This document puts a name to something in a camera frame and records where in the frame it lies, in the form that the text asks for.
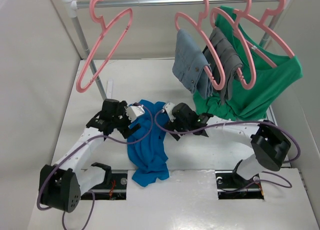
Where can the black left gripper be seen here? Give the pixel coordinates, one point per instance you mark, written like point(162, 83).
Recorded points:
point(122, 110)

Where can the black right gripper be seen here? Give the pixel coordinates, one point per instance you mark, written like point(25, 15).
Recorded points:
point(172, 126)

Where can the blue t shirt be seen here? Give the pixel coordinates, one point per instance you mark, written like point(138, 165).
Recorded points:
point(148, 152)

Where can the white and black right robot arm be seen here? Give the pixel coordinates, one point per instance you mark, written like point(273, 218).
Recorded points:
point(270, 145)

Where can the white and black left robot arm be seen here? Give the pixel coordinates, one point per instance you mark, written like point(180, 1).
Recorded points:
point(62, 184)

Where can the green t shirt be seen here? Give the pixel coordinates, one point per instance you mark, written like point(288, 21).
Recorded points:
point(252, 104)

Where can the pink hanger with green shirt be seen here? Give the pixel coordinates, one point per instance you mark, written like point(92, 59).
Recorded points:
point(267, 23)

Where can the folded blue denim garment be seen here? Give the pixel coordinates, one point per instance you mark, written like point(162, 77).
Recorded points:
point(189, 65)

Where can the folded grey garment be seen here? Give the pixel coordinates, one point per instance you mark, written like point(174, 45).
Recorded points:
point(230, 62)

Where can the metal clothes rack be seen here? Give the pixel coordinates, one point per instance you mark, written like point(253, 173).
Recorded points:
point(71, 7)

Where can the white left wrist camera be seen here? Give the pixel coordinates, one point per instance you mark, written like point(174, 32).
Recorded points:
point(134, 111)

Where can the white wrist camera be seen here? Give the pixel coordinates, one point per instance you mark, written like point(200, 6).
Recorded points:
point(134, 111)
point(168, 109)

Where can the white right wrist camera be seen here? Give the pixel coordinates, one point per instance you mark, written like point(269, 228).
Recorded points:
point(168, 109)

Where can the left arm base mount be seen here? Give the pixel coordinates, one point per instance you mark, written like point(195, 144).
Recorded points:
point(114, 190)

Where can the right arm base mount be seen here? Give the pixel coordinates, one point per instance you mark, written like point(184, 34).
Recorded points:
point(233, 187)

